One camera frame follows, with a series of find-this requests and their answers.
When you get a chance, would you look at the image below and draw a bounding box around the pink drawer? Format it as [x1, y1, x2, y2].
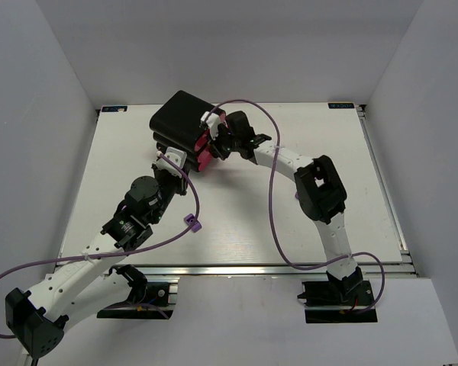
[197, 145, 218, 172]
[195, 112, 225, 153]

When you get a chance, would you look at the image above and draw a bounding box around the purple curved lego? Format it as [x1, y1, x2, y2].
[184, 213, 202, 233]

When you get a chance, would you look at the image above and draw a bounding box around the pink top drawer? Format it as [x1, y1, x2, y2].
[195, 112, 225, 153]

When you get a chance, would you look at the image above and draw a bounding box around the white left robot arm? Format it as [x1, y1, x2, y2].
[5, 155, 193, 361]

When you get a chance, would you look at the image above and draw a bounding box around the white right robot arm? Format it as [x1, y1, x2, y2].
[201, 111, 363, 298]

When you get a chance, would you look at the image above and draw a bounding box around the black drawer cabinet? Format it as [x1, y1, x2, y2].
[149, 90, 225, 172]

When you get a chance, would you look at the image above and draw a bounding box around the blue label left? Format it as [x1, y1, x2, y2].
[100, 105, 127, 113]

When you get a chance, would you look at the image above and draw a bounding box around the blue label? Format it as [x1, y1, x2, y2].
[100, 105, 127, 113]
[327, 102, 355, 109]

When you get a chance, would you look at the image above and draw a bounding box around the blue label right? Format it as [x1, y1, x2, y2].
[327, 102, 355, 109]

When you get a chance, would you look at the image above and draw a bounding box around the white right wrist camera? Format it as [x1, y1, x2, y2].
[200, 111, 221, 140]

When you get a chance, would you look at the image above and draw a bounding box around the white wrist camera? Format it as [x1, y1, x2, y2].
[200, 111, 221, 140]
[155, 147, 187, 178]

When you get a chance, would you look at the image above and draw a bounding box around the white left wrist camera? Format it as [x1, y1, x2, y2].
[155, 147, 187, 178]

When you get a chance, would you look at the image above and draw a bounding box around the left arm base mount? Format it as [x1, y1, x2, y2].
[96, 277, 179, 320]

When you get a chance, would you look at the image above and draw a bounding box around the aluminium table edge rail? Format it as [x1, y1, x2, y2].
[135, 262, 417, 277]

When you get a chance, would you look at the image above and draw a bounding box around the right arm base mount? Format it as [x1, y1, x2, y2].
[297, 281, 378, 324]

